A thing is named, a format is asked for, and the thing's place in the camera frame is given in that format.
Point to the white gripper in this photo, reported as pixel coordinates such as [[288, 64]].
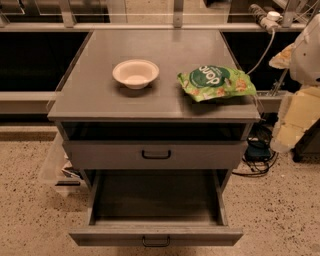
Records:
[[307, 56]]

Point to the green rice chip bag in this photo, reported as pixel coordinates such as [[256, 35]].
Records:
[[212, 82]]

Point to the grey drawer cabinet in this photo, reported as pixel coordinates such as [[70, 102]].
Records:
[[93, 106]]

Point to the open grey lower drawer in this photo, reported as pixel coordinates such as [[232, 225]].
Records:
[[186, 205]]

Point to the closed grey upper drawer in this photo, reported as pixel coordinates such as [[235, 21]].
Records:
[[127, 154]]

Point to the dark cabinet at right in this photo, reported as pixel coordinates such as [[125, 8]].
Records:
[[309, 144]]

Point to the white power strip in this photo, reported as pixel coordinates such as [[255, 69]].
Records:
[[267, 20]]

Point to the white paper bowl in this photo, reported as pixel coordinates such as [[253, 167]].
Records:
[[135, 74]]

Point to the clear plastic storage bin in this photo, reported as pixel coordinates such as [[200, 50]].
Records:
[[58, 172]]

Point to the black upper drawer handle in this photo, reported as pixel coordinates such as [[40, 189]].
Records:
[[154, 155]]

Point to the black drawer handle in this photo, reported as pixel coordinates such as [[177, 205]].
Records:
[[156, 243], [154, 155]]

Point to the black lower drawer handle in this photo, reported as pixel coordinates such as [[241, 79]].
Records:
[[156, 243]]

